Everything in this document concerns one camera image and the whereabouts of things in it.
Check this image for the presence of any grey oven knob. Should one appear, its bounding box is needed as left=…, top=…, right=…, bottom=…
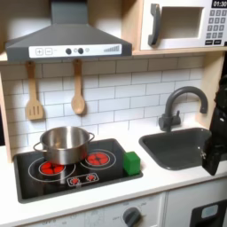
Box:
left=121, top=207, right=142, bottom=227

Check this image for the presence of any grey range hood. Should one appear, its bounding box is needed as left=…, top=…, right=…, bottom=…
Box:
left=4, top=0, right=133, bottom=62

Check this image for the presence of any green block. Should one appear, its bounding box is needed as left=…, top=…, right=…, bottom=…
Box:
left=122, top=151, right=142, bottom=177

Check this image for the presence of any white toy microwave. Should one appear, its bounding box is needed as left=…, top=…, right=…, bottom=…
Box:
left=139, top=0, right=227, bottom=51

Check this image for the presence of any black dishwasher panel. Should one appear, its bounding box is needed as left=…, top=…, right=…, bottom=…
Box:
left=189, top=199, right=227, bottom=227

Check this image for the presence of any steel pot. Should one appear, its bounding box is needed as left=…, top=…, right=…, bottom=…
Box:
left=33, top=126, right=96, bottom=166

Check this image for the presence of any wooden slotted spatula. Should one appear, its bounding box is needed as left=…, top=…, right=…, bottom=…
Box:
left=24, top=60, right=45, bottom=121

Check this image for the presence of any black stove top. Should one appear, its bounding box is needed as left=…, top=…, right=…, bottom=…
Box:
left=12, top=137, right=144, bottom=204

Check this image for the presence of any dark grey tap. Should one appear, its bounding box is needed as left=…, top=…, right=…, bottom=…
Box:
left=158, top=85, right=209, bottom=133

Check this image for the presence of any dark grey sink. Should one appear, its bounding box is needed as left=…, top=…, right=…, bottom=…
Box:
left=138, top=127, right=227, bottom=171

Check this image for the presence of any wooden spoon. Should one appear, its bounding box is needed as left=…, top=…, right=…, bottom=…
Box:
left=70, top=59, right=87, bottom=115

